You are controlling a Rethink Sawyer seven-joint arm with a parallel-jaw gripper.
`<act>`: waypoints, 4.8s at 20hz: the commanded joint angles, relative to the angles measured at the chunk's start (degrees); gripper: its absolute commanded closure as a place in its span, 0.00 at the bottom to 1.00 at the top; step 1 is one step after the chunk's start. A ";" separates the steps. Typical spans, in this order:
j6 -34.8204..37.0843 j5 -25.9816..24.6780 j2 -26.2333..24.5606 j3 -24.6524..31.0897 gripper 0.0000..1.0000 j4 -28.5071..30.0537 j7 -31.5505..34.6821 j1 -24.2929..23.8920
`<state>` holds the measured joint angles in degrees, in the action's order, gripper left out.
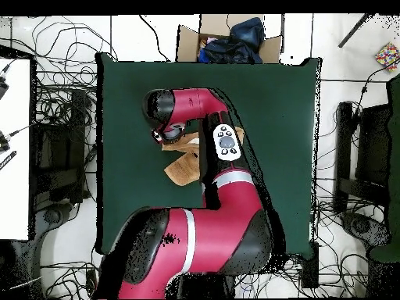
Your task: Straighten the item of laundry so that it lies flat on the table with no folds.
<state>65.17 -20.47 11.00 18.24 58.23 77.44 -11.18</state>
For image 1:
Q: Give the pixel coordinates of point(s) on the green covered side table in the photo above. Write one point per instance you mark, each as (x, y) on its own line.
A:
(395, 187)

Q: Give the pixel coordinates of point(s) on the brown cardboard box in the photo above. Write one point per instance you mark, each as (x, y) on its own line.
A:
(187, 43)

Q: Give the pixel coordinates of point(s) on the orange terry towel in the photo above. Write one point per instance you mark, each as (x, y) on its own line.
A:
(184, 170)

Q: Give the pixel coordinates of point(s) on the multicoloured patterned item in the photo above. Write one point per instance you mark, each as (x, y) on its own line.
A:
(388, 56)

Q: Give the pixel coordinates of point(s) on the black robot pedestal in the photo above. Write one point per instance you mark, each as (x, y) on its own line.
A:
(200, 286)

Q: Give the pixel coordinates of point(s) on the black power strip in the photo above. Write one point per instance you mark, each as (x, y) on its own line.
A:
(311, 265)
(90, 279)

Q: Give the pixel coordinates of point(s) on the black stand foot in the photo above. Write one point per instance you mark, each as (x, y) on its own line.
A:
(51, 216)
(362, 229)

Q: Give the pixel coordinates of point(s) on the black equipment rack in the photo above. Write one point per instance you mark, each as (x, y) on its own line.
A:
(372, 143)
(59, 150)

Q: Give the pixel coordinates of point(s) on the black metal bar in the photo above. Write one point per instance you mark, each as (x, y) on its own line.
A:
(354, 31)

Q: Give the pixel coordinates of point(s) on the dark green table cloth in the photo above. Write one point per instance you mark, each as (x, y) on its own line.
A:
(281, 140)

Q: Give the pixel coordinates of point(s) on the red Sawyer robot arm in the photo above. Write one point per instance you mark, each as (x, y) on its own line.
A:
(203, 103)

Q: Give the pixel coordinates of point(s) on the black slotted bar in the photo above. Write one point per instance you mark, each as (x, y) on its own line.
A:
(7, 160)

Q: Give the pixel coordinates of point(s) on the white side table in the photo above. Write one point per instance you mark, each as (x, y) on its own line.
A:
(15, 156)

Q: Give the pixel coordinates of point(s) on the dark blue clothing pile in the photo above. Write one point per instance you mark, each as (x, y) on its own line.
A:
(240, 40)

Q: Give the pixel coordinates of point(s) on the black device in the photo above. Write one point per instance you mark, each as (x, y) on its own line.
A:
(3, 142)
(2, 86)

